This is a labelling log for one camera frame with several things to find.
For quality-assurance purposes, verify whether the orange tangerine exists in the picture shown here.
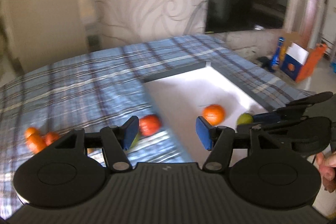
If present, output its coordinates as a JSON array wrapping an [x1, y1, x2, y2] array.
[[202, 104, 226, 126]]

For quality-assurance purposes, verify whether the red persimmon fruit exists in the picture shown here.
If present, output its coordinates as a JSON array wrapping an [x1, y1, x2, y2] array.
[[139, 114, 161, 136]]

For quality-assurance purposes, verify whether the dark box with white interior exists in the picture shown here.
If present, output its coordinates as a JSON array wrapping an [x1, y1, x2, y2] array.
[[142, 61, 274, 166]]

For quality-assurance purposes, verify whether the large orange with stem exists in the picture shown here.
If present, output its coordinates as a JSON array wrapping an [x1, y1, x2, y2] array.
[[26, 134, 47, 154]]

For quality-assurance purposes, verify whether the small orange mandarin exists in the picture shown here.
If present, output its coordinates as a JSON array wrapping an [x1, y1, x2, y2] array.
[[25, 127, 40, 139]]

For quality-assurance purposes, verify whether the green round fruit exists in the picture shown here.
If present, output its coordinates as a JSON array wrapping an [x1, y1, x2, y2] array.
[[130, 132, 141, 148]]

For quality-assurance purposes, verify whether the red apple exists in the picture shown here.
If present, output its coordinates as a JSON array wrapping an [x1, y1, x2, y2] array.
[[43, 132, 60, 146]]

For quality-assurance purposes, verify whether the person's right hand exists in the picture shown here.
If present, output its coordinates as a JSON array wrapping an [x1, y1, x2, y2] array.
[[316, 152, 336, 181]]

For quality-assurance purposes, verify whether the blue plaid cloth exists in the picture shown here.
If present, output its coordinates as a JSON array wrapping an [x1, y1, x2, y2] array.
[[1, 35, 309, 219]]

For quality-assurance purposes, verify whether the orange and blue carton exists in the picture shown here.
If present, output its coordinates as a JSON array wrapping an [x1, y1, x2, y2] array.
[[280, 43, 327, 83]]

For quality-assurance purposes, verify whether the blue glass bottle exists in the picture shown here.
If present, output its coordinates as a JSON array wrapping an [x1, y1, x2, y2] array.
[[269, 37, 284, 72]]

